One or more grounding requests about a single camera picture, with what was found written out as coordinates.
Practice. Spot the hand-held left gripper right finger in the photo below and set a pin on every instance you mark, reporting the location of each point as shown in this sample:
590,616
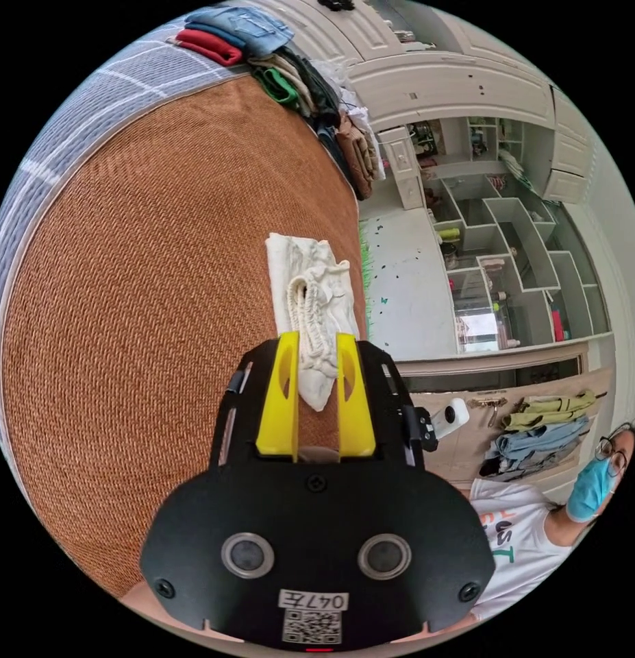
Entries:
355,416

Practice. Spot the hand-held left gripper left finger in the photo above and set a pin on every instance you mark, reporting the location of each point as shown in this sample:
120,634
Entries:
276,411

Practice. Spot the cream white knitted sweater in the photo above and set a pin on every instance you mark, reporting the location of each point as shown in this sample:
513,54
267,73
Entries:
317,288

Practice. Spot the person's left hand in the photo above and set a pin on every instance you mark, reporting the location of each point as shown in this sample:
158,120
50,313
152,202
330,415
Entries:
137,596

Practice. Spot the bed with brown woven mat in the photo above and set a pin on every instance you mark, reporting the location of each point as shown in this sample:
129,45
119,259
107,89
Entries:
142,318

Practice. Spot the green and blue hanging garments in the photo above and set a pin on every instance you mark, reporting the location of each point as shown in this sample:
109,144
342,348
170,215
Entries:
543,437

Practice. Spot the person's body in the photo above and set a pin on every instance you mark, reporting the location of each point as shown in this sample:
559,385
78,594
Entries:
517,545

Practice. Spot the white open shelf unit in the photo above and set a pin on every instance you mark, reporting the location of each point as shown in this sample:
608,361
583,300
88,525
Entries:
517,257

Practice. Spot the pile of clothes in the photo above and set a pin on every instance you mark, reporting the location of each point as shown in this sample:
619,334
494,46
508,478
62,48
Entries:
291,87

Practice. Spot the white wardrobe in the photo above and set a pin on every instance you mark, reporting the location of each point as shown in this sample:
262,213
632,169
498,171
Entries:
451,77

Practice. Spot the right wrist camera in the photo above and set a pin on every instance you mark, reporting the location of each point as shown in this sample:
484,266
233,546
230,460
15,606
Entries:
453,414

